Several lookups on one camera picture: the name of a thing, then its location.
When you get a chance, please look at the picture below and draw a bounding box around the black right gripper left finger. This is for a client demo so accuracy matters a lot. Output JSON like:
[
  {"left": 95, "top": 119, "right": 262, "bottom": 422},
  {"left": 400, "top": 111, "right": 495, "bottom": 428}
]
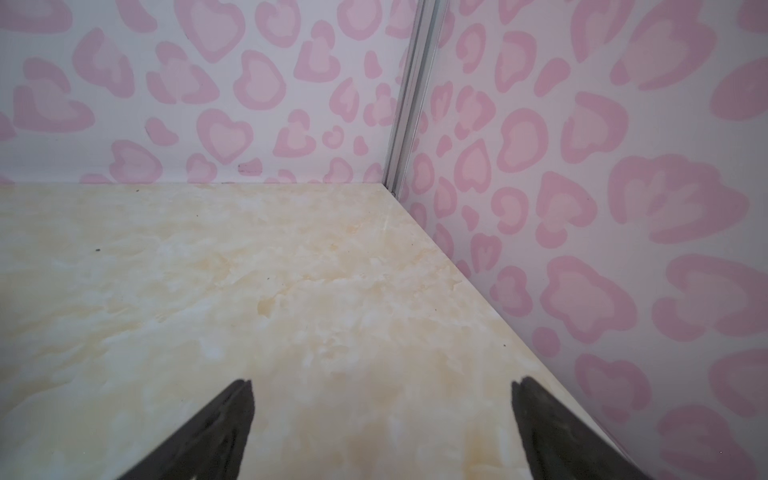
[{"left": 120, "top": 379, "right": 255, "bottom": 480}]

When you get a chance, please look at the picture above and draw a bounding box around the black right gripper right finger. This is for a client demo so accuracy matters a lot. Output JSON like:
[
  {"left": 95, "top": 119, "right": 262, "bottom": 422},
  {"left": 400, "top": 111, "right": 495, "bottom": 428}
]
[{"left": 511, "top": 377, "right": 648, "bottom": 480}]

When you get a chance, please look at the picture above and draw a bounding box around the aluminium corner frame post right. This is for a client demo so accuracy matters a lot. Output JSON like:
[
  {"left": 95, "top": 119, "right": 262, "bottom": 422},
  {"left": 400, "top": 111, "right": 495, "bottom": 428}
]
[{"left": 383, "top": 0, "right": 450, "bottom": 199}]

